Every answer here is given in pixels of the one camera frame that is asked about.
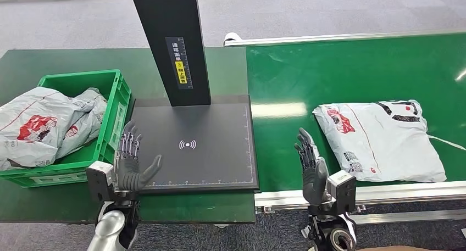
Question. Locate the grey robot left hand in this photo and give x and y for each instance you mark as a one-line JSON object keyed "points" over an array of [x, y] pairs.
{"points": [[127, 173]]}

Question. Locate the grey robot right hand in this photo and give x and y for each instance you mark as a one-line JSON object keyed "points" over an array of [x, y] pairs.
{"points": [[315, 184]]}

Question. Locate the small white mailer bag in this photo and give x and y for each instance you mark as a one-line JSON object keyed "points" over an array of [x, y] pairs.
{"points": [[32, 107]]}

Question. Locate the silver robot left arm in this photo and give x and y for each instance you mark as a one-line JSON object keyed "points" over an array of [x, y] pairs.
{"points": [[109, 227]]}

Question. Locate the green conveyor belt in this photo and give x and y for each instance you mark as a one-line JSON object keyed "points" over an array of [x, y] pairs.
{"points": [[346, 71]]}

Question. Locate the white crumpled mailer bag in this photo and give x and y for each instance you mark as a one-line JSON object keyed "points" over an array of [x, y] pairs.
{"points": [[87, 122]]}

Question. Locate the green plastic crate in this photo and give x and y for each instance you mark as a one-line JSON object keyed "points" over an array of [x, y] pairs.
{"points": [[120, 103]]}

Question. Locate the large white mailer bag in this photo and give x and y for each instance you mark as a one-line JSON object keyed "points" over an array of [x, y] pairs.
{"points": [[382, 144]]}

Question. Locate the label with yellow patch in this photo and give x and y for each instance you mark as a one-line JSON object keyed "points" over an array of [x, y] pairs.
{"points": [[179, 63]]}

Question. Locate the thin white strip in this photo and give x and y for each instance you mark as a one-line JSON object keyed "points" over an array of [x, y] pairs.
{"points": [[447, 143]]}

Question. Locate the black scanner column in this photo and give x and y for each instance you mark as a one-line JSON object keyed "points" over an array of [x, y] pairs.
{"points": [[171, 20]]}

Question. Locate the white roller end cap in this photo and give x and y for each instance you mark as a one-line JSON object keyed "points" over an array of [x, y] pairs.
{"points": [[231, 36]]}

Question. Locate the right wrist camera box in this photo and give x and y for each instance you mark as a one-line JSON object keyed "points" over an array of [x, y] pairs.
{"points": [[342, 189]]}

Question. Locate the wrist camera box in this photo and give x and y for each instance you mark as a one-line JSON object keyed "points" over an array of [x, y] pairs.
{"points": [[342, 189], [100, 180]]}

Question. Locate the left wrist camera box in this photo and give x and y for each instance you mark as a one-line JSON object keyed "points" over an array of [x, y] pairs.
{"points": [[100, 180]]}

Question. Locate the aluminium conveyor frame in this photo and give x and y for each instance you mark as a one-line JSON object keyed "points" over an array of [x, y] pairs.
{"points": [[400, 192]]}

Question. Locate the black scanner base plate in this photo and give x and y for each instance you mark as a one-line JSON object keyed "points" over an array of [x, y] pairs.
{"points": [[218, 133]]}

